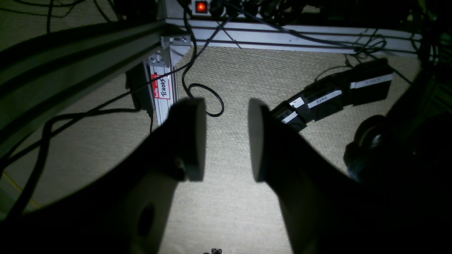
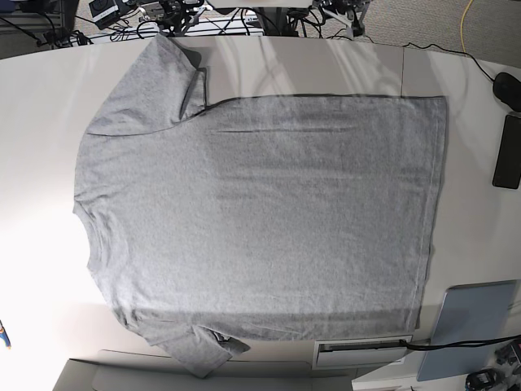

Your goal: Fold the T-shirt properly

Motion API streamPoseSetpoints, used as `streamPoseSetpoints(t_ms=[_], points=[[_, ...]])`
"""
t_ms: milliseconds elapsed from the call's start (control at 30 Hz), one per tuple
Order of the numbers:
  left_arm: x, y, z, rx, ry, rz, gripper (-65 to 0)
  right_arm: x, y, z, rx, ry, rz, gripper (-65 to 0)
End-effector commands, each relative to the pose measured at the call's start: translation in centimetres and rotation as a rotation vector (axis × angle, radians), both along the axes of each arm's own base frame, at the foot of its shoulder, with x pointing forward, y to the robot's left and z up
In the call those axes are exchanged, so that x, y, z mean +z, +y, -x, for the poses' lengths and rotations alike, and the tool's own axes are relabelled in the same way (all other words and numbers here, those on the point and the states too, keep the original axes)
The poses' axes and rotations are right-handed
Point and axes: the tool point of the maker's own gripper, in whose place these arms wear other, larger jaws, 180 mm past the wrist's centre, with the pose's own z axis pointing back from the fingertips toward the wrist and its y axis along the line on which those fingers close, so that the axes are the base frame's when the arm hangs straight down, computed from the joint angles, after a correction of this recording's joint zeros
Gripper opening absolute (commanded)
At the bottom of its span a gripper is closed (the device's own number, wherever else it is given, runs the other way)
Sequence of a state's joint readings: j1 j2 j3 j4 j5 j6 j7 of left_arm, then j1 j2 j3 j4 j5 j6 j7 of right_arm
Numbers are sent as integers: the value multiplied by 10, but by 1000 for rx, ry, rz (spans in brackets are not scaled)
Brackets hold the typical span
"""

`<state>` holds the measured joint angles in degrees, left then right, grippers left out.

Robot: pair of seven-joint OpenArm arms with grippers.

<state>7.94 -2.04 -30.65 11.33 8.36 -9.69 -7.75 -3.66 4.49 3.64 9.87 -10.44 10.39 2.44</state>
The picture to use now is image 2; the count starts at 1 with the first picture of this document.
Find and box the grey-blue laptop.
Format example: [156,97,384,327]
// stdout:
[417,280,517,382]

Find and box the black smartphone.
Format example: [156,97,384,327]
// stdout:
[493,115,521,190]

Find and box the grey T-shirt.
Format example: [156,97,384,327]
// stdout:
[73,36,447,377]

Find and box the black device with label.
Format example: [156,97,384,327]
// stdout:
[89,0,119,23]

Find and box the white cable tray box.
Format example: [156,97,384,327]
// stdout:
[312,335,412,370]

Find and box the black cable on table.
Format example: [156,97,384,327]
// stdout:
[399,335,521,351]

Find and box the black blue gadget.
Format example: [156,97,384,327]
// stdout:
[465,368,500,391]

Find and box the blue orange tool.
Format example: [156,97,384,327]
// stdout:
[0,322,11,349]

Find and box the yellow cable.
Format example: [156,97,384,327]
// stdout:
[460,0,475,54]

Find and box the black computer mouse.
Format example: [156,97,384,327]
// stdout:
[493,72,521,112]

